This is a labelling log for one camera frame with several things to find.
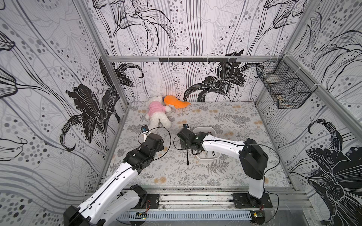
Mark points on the white plush bear pink shirt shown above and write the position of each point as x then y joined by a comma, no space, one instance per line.
157,113

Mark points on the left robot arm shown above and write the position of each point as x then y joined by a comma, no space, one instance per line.
103,207

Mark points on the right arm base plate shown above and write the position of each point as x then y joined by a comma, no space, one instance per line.
245,200

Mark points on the black wire wall basket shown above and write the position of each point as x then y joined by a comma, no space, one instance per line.
284,83

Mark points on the white rectangular storage box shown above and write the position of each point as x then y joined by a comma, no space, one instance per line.
206,155

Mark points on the black bar on rail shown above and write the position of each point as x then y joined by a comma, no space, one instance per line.
194,59

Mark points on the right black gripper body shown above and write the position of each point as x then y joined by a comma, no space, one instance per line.
185,143

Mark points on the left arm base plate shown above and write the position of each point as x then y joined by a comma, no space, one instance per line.
148,202

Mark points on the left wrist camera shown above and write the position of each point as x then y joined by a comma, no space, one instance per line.
144,131

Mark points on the orange plush toy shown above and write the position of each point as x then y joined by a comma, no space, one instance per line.
173,102

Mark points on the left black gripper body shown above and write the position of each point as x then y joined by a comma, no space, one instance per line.
160,148

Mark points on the white slotted cable duct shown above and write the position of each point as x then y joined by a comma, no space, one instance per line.
185,215

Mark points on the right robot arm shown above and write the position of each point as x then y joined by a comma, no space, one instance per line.
253,158

